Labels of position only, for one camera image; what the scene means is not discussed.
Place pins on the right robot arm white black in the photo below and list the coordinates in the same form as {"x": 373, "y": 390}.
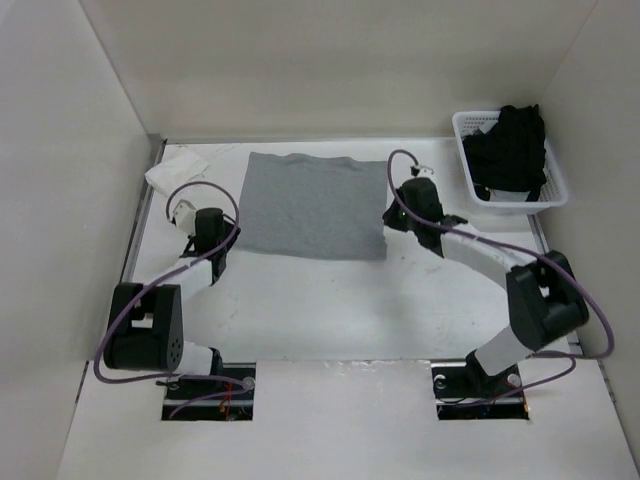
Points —
{"x": 542, "y": 304}

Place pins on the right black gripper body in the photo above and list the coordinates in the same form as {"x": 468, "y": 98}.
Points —
{"x": 401, "y": 196}

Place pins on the white plastic basket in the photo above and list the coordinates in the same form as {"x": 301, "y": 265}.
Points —
{"x": 553, "y": 192}

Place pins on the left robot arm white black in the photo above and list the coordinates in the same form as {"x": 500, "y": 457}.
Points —
{"x": 146, "y": 322}

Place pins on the grey tank top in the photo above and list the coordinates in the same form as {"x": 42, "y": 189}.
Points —
{"x": 310, "y": 207}

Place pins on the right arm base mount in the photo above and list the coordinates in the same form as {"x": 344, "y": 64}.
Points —
{"x": 463, "y": 392}

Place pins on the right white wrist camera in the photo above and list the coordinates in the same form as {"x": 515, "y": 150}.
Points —
{"x": 422, "y": 171}

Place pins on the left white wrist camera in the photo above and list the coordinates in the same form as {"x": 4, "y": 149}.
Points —
{"x": 183, "y": 216}

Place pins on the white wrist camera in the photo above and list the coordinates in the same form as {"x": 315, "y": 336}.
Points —
{"x": 422, "y": 171}
{"x": 183, "y": 216}

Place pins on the folded white tank top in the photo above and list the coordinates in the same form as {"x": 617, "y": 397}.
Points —
{"x": 184, "y": 166}

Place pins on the black tank tops pile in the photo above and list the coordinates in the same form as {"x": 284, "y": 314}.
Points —
{"x": 510, "y": 157}

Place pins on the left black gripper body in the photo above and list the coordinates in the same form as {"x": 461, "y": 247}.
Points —
{"x": 229, "y": 231}

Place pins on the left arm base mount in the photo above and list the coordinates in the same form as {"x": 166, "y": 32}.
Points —
{"x": 191, "y": 400}

